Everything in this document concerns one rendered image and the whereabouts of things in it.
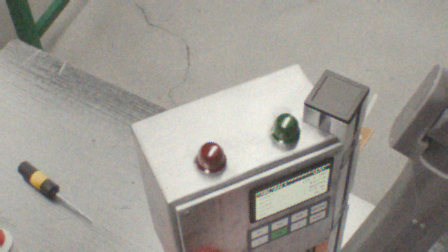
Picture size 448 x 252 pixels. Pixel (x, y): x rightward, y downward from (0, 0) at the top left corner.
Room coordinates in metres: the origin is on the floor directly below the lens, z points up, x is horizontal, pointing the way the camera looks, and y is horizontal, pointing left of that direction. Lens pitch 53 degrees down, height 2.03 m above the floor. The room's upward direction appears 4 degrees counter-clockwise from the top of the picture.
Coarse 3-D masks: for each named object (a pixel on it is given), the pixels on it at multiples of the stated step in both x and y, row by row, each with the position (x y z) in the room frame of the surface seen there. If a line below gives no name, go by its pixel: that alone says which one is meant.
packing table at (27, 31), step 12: (12, 0) 1.76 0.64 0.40; (24, 0) 1.79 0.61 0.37; (60, 0) 1.96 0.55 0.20; (12, 12) 1.77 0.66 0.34; (24, 12) 1.77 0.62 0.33; (48, 12) 1.90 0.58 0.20; (60, 12) 1.93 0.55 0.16; (24, 24) 1.76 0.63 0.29; (36, 24) 1.85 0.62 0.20; (48, 24) 1.87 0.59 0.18; (24, 36) 1.76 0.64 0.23; (36, 36) 1.79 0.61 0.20
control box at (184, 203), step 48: (240, 96) 0.45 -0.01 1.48; (288, 96) 0.44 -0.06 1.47; (144, 144) 0.40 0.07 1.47; (192, 144) 0.40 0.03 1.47; (240, 144) 0.39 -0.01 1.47; (336, 144) 0.39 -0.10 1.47; (192, 192) 0.35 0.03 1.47; (240, 192) 0.35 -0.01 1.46; (192, 240) 0.34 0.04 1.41; (240, 240) 0.35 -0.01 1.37; (288, 240) 0.37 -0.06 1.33
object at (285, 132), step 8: (280, 120) 0.40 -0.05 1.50; (288, 120) 0.40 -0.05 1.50; (296, 120) 0.40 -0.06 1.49; (272, 128) 0.40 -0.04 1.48; (280, 128) 0.39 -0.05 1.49; (288, 128) 0.39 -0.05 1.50; (296, 128) 0.39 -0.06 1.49; (272, 136) 0.40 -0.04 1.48; (280, 136) 0.39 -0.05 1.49; (288, 136) 0.39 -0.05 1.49; (296, 136) 0.39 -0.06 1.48; (280, 144) 0.39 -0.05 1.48; (288, 144) 0.39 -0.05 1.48
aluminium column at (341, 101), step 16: (320, 80) 0.44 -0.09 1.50; (336, 80) 0.44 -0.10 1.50; (352, 80) 0.44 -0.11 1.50; (320, 96) 0.42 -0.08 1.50; (336, 96) 0.42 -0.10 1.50; (352, 96) 0.42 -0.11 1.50; (368, 96) 0.42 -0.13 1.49; (304, 112) 0.41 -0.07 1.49; (320, 112) 0.41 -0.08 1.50; (336, 112) 0.40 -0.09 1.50; (352, 112) 0.40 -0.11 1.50; (336, 128) 0.40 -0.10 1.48; (352, 128) 0.40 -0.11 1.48; (352, 160) 0.41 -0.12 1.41; (352, 176) 0.42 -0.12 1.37; (336, 192) 0.39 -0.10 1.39; (336, 208) 0.39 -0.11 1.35; (336, 224) 0.40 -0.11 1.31; (336, 240) 0.41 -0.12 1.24
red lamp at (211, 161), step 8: (208, 144) 0.38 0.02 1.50; (216, 144) 0.38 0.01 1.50; (200, 152) 0.37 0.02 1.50; (208, 152) 0.37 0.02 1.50; (216, 152) 0.37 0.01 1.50; (200, 160) 0.37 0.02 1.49; (208, 160) 0.37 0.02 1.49; (216, 160) 0.37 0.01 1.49; (224, 160) 0.37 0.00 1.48; (200, 168) 0.37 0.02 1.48; (208, 168) 0.36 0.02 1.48; (216, 168) 0.36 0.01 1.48; (224, 168) 0.37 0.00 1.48
